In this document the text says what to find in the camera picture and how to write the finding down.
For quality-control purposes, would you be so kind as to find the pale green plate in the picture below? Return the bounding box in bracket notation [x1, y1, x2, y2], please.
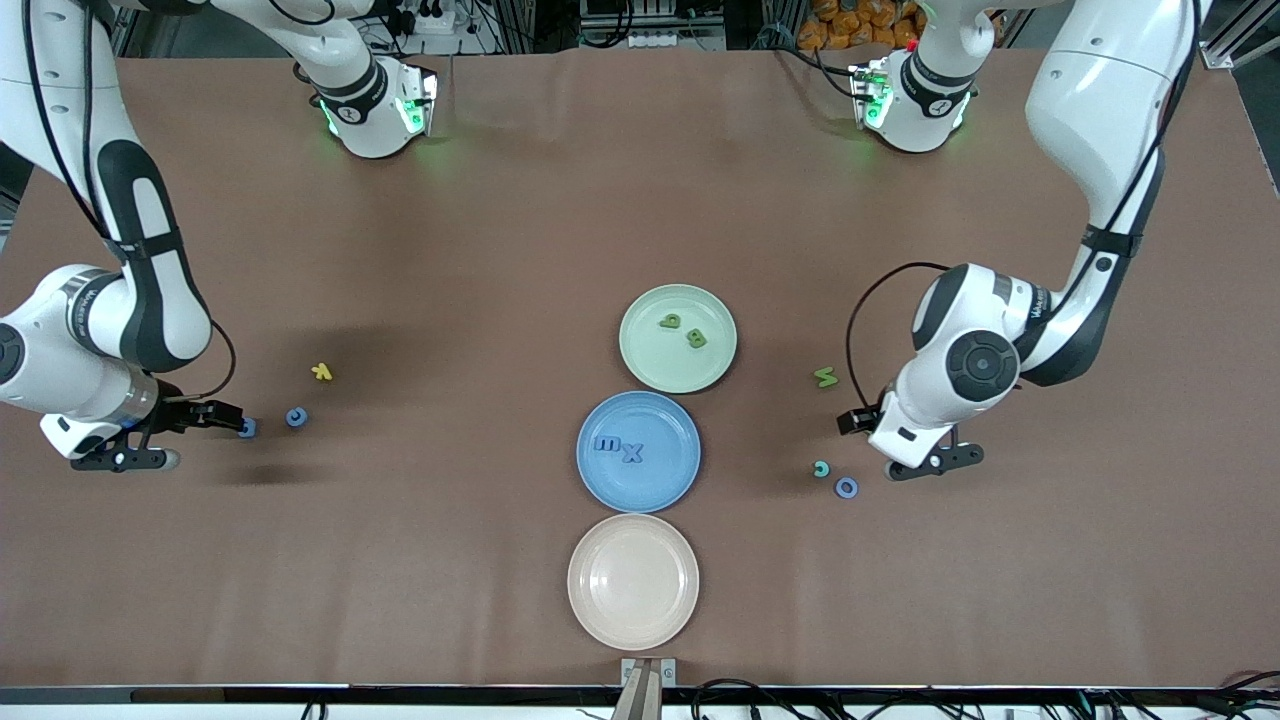
[618, 283, 739, 395]

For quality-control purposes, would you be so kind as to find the blue plate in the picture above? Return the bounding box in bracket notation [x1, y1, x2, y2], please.
[576, 390, 702, 514]

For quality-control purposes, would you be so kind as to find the beige plate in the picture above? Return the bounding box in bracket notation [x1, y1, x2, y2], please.
[566, 513, 701, 652]

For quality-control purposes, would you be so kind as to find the brown table cover sheet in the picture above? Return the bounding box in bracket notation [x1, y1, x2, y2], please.
[0, 45, 1280, 691]

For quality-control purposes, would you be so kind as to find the bag of oranges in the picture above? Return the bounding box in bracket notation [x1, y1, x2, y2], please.
[797, 0, 921, 51]

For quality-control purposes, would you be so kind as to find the background equipment shelf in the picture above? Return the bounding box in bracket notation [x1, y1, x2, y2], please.
[580, 0, 726, 51]

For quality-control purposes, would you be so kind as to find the white power strip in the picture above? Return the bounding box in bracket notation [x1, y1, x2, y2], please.
[385, 0, 471, 36]

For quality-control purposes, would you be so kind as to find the black floor cable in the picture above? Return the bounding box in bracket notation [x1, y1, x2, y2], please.
[690, 678, 801, 720]

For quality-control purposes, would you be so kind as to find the black table edge rail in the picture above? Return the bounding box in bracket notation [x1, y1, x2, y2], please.
[0, 684, 1280, 707]

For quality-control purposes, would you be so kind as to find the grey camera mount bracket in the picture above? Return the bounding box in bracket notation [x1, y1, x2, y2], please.
[610, 656, 679, 720]

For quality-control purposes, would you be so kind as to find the aluminium frame profile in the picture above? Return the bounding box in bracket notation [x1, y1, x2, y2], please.
[1200, 0, 1280, 71]

